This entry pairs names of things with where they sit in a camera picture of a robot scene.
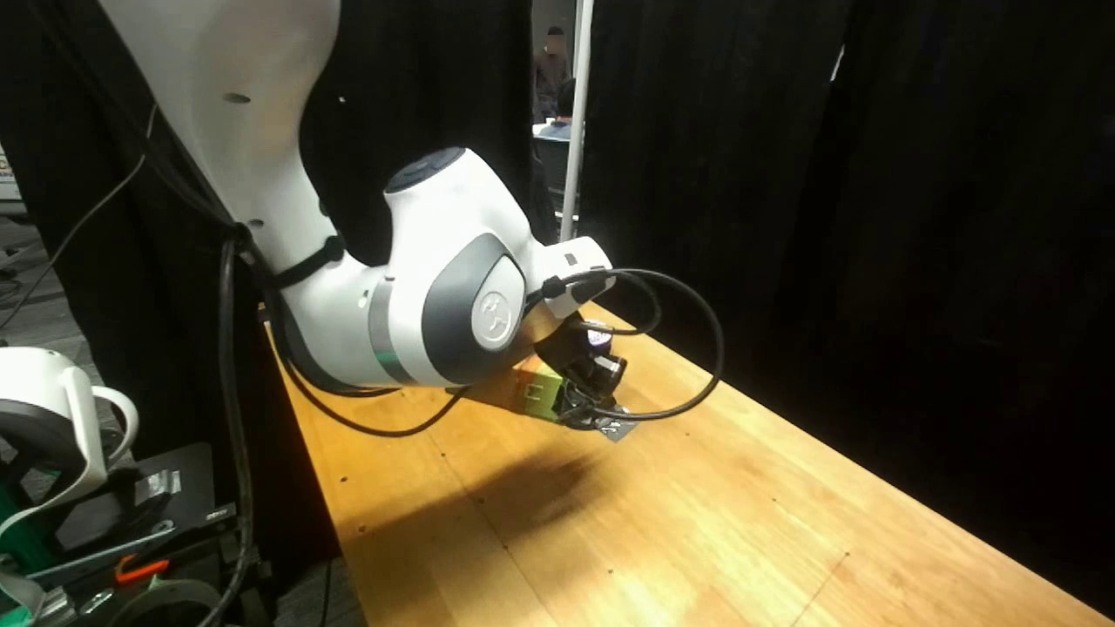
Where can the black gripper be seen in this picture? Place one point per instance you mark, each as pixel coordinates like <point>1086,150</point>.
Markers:
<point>566,340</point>

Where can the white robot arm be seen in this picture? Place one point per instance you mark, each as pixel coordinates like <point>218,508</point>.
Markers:
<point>385,255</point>

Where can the white vertical pole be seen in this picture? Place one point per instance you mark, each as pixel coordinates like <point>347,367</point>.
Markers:
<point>574,115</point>

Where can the person in dark clothes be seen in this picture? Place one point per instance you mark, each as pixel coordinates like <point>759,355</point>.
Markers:
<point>551,72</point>

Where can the black curtain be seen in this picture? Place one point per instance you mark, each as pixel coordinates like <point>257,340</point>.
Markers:
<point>872,232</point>

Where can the black orange clamp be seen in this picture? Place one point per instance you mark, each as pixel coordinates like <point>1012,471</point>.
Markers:
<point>142,568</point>

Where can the black equipment platform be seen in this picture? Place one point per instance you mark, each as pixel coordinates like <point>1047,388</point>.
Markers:
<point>126,535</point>

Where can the white rounded device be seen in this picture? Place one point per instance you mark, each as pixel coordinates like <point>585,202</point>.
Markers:
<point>55,431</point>

